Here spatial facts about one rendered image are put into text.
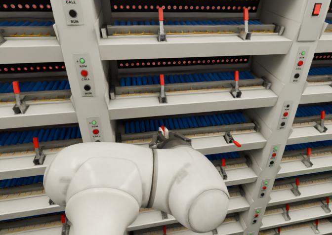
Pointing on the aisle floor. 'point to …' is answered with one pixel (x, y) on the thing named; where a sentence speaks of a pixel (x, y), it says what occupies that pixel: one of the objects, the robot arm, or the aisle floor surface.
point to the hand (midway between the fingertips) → (163, 133)
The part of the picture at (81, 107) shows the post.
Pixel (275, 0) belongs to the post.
